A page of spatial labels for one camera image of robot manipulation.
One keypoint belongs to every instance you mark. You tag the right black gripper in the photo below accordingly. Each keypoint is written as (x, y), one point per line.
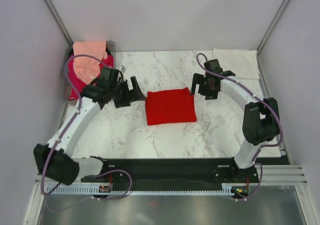
(198, 79)

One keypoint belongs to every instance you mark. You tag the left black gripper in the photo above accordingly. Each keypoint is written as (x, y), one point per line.
(135, 95)

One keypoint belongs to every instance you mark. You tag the red t shirt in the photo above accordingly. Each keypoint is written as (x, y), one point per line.
(170, 106)

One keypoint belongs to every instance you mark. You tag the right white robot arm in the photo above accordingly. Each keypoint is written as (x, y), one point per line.
(261, 126)

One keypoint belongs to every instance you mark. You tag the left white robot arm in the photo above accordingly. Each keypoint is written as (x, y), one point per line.
(54, 159)

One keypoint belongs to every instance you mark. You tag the folded white t shirt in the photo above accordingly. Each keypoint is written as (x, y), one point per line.
(242, 62)

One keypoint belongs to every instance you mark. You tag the peach t shirt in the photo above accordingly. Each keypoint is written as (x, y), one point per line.
(93, 49)

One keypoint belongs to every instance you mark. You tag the grey plastic bin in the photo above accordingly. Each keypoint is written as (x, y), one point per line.
(65, 88)

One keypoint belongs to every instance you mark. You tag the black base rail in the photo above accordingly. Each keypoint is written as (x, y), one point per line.
(173, 173)

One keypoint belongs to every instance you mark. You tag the white slotted cable duct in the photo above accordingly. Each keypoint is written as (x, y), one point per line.
(104, 189)

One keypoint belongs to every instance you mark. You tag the left aluminium frame post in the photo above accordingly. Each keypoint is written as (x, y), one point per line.
(58, 20)

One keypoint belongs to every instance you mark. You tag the aluminium frame post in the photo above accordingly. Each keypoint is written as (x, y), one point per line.
(58, 20)
(271, 27)

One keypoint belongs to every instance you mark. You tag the right aluminium frame post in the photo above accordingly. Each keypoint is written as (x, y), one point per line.
(271, 27)

